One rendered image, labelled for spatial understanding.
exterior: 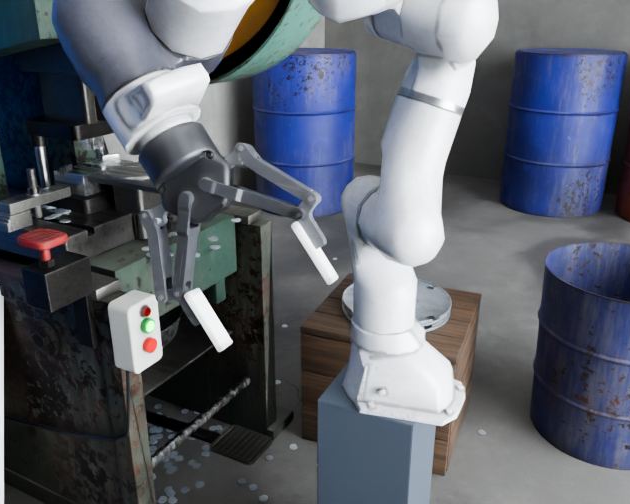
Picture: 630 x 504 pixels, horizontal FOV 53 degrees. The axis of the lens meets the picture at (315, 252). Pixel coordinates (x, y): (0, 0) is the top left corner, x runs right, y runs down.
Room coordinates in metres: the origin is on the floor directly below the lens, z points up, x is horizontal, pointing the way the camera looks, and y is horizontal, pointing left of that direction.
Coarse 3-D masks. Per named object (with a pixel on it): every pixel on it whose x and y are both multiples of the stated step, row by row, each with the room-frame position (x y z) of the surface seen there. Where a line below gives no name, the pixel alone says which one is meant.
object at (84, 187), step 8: (96, 160) 1.43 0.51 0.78; (112, 160) 1.43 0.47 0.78; (120, 160) 1.43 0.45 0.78; (80, 168) 1.36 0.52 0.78; (88, 168) 1.36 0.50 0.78; (96, 168) 1.36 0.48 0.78; (104, 168) 1.36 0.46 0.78; (56, 176) 1.33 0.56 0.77; (64, 176) 1.32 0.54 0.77; (72, 176) 1.31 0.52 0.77; (80, 176) 1.29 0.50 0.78; (56, 184) 1.33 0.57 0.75; (64, 184) 1.32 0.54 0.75; (72, 184) 1.31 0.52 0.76; (80, 184) 1.30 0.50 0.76; (88, 184) 1.30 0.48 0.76; (96, 184) 1.32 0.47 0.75; (104, 184) 1.34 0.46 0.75; (72, 192) 1.31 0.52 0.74; (80, 192) 1.30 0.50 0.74; (88, 192) 1.30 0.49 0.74; (96, 192) 1.32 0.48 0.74
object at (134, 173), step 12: (120, 168) 1.34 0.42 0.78; (132, 168) 1.34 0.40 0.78; (96, 180) 1.28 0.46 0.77; (108, 180) 1.26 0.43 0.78; (120, 180) 1.25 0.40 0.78; (132, 180) 1.25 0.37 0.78; (144, 180) 1.25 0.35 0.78; (120, 192) 1.28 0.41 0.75; (132, 192) 1.26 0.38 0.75; (144, 192) 1.26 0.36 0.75; (156, 192) 1.20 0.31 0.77; (120, 204) 1.28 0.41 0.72; (132, 204) 1.26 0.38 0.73; (144, 204) 1.26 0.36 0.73; (156, 204) 1.29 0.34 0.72; (168, 216) 1.32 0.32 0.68; (144, 228) 1.26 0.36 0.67; (168, 228) 1.32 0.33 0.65
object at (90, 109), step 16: (48, 80) 1.32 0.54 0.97; (64, 80) 1.30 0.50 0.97; (80, 80) 1.28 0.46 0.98; (48, 96) 1.32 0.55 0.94; (64, 96) 1.30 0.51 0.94; (80, 96) 1.28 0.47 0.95; (48, 112) 1.33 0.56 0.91; (64, 112) 1.30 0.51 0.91; (80, 112) 1.28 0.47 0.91; (96, 112) 1.30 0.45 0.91
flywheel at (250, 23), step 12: (264, 0) 1.55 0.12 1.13; (276, 0) 1.53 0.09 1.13; (288, 0) 1.56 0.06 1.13; (252, 12) 1.56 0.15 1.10; (264, 12) 1.55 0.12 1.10; (276, 12) 1.55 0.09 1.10; (240, 24) 1.58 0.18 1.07; (252, 24) 1.57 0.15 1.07; (264, 24) 1.55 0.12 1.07; (276, 24) 1.60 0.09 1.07; (240, 36) 1.58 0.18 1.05; (252, 36) 1.57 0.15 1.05; (264, 36) 1.61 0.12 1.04; (228, 48) 1.60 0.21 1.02; (240, 48) 1.59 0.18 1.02; (252, 48) 1.64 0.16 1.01; (228, 60) 1.68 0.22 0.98
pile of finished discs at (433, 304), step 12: (348, 288) 1.59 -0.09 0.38; (420, 288) 1.60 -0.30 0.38; (432, 288) 1.61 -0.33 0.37; (348, 300) 1.52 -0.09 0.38; (420, 300) 1.52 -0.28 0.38; (432, 300) 1.52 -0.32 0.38; (444, 300) 1.52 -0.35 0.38; (348, 312) 1.46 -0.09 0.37; (420, 312) 1.45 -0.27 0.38; (432, 312) 1.45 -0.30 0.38; (444, 312) 1.45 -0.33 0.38; (420, 324) 1.40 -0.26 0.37; (432, 324) 1.42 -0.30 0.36
